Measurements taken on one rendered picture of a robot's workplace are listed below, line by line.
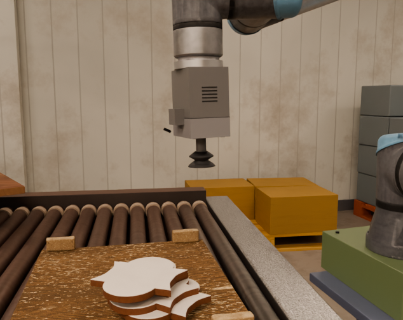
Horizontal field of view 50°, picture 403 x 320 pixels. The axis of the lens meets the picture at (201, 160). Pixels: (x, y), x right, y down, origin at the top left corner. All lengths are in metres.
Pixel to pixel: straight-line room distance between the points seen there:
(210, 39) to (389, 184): 0.44
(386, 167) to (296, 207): 2.76
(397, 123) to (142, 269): 3.83
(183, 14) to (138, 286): 0.39
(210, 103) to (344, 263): 0.49
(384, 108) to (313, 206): 1.35
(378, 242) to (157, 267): 0.43
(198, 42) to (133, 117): 3.55
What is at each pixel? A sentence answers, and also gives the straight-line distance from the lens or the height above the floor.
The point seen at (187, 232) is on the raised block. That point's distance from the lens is 0.98.
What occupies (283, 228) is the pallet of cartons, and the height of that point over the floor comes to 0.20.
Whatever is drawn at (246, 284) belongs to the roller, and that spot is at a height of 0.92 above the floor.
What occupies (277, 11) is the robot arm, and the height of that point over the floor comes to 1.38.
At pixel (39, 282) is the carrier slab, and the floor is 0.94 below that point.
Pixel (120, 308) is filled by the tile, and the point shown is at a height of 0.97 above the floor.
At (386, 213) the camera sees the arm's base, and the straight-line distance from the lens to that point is 0.90.
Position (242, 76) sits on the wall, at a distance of 4.43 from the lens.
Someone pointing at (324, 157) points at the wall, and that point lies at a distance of 4.88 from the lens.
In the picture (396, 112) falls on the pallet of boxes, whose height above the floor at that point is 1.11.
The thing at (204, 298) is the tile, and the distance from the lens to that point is 0.69.
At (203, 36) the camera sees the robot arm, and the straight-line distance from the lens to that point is 0.65.
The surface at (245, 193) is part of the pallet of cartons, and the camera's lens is 3.93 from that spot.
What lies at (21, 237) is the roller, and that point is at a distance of 1.18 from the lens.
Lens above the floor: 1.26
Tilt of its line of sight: 8 degrees down
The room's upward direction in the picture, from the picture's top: straight up
